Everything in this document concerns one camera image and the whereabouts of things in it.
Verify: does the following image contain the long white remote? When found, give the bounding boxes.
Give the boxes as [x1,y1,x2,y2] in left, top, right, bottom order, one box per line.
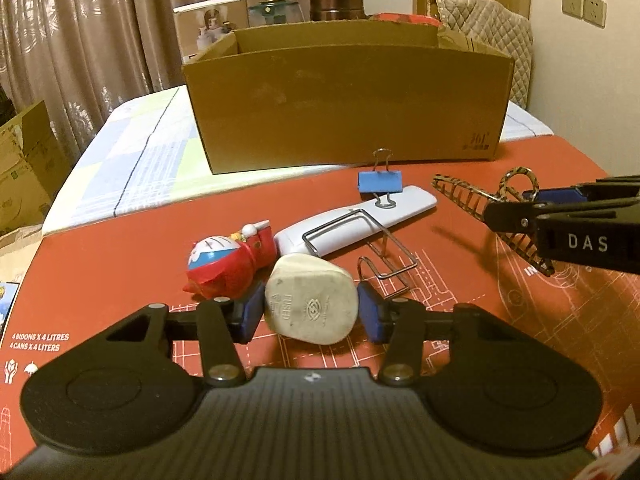
[274,185,437,257]

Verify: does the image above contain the wall socket plate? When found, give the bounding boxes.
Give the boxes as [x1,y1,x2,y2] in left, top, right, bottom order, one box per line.
[562,0,584,20]
[582,0,608,28]

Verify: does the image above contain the blue binder clip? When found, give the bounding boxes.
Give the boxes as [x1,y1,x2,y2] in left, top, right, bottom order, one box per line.
[357,148,402,209]

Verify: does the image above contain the quilted beige chair cover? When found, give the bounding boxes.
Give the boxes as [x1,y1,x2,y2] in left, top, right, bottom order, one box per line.
[430,0,534,108]

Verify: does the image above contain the wall socket plate left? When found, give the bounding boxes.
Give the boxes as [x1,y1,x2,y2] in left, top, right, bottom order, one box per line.
[562,0,584,20]

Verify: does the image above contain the brown cardboard box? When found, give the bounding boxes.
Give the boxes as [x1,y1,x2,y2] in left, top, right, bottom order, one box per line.
[182,20,514,174]

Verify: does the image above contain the metal wire rack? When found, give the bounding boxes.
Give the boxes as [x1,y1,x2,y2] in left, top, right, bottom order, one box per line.
[302,208,418,299]

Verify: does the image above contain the beige curtain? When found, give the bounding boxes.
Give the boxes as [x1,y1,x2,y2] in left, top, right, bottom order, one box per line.
[1,0,308,162]

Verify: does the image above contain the white product box with photo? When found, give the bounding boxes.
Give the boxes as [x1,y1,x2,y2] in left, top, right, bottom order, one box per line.
[172,0,248,63]

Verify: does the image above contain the stacked flat cardboard boxes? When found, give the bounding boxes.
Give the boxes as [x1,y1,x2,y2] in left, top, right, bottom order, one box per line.
[0,101,72,234]

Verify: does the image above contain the brown thermos container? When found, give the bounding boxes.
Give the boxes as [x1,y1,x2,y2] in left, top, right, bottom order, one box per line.
[309,0,367,22]

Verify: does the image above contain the glass jar with teal lid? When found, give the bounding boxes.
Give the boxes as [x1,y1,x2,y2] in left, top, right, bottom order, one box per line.
[248,0,304,27]

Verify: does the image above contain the red Motul cardboard mat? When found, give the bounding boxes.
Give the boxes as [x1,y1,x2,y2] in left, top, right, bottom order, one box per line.
[2,136,639,479]

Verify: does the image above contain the leopard pattern hair clip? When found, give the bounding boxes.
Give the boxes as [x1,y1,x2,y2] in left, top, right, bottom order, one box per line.
[432,166,555,276]

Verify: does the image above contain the cream three-pin plug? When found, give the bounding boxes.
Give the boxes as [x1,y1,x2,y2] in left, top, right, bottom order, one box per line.
[265,254,358,346]

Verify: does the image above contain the wall socket plate right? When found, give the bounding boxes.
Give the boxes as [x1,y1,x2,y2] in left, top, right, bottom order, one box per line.
[582,0,608,28]

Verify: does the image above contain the red Doraemon figurine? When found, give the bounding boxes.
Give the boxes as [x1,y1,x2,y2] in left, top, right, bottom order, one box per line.
[182,220,278,299]

